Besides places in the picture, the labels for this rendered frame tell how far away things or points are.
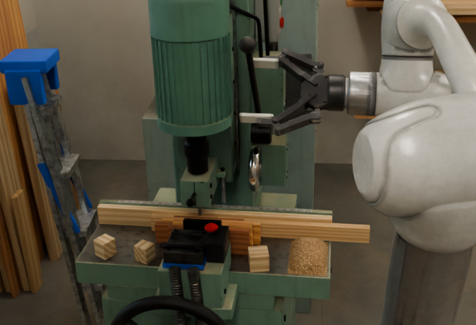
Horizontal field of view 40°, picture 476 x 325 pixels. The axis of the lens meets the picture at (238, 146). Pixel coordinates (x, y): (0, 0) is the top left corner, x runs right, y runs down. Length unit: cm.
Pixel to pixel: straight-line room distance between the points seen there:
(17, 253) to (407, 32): 217
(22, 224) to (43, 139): 68
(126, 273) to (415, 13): 87
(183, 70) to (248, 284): 51
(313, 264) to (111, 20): 268
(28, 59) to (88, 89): 182
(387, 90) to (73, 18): 288
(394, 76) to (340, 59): 253
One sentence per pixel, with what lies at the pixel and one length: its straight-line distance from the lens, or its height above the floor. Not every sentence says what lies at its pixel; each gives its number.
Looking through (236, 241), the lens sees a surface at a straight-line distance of 156.
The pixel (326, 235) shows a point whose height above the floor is 92.
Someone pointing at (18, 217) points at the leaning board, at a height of 39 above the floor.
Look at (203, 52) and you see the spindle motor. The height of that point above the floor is 139.
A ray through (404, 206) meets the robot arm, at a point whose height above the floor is 141.
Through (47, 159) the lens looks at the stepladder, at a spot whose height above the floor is 81.
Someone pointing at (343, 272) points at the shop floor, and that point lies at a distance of 310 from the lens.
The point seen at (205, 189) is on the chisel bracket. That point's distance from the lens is 156.
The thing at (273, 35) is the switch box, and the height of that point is 134.
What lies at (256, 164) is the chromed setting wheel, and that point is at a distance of 166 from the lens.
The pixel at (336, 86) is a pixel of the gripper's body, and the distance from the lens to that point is 134.
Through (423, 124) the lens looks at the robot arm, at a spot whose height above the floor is 150.
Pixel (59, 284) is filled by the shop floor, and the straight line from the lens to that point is 315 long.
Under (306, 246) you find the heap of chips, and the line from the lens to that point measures 155.
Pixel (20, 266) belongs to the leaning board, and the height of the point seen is 13.
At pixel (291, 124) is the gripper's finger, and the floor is 127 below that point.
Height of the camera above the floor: 178
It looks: 24 degrees down
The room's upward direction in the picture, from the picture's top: 1 degrees counter-clockwise
